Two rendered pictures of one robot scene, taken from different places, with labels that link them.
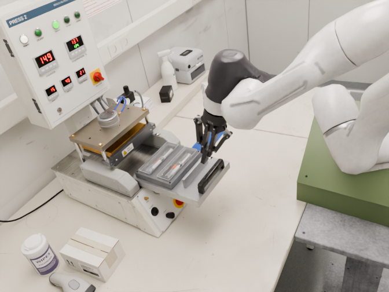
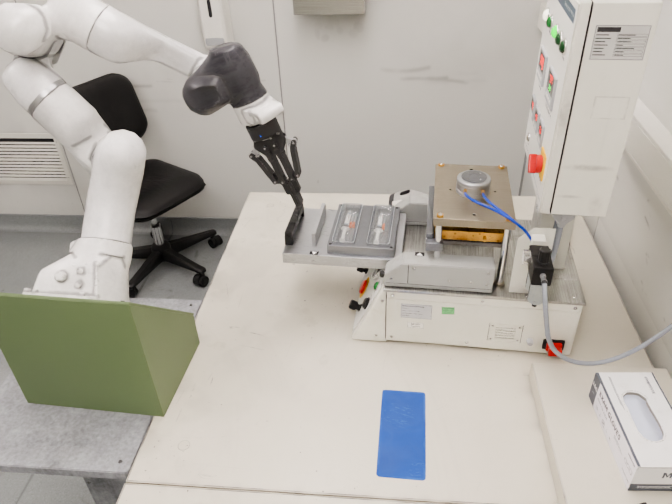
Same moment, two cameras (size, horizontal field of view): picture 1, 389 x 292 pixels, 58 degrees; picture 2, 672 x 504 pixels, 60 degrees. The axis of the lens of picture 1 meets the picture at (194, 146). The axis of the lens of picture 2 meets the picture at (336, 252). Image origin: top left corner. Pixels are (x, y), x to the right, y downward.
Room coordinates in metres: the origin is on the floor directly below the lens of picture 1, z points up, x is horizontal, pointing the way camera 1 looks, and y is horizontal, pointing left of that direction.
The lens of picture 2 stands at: (2.10, -0.57, 1.81)
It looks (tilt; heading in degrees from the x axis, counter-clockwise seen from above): 35 degrees down; 151
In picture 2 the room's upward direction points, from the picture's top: 3 degrees counter-clockwise
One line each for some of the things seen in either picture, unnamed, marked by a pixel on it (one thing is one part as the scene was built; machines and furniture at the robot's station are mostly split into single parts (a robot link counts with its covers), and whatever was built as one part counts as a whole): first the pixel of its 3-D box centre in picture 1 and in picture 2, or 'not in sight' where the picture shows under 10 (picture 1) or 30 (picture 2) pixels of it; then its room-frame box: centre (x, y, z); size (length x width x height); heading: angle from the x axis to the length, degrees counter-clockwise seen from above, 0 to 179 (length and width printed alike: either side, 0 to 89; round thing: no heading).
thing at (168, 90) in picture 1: (166, 94); not in sight; (1.89, 0.10, 0.83); 0.09 x 0.06 x 0.07; 163
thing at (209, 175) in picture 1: (211, 175); (294, 222); (0.92, -0.04, 0.99); 0.15 x 0.02 x 0.04; 141
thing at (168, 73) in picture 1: (168, 70); not in sight; (2.02, 0.07, 0.92); 0.09 x 0.08 x 0.25; 102
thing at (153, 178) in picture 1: (169, 163); (365, 229); (1.03, 0.11, 0.98); 0.20 x 0.17 x 0.03; 141
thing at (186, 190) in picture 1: (179, 169); (346, 231); (1.00, 0.07, 0.97); 0.30 x 0.22 x 0.08; 51
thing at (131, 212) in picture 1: (132, 172); (459, 284); (1.21, 0.29, 0.84); 0.53 x 0.37 x 0.17; 51
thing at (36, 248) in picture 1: (40, 254); not in sight; (0.86, 0.62, 0.83); 0.09 x 0.09 x 0.15
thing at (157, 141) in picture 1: (154, 137); (435, 271); (1.26, 0.16, 0.97); 0.26 x 0.05 x 0.07; 51
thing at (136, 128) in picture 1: (114, 130); (470, 207); (1.20, 0.30, 1.07); 0.22 x 0.17 x 0.10; 141
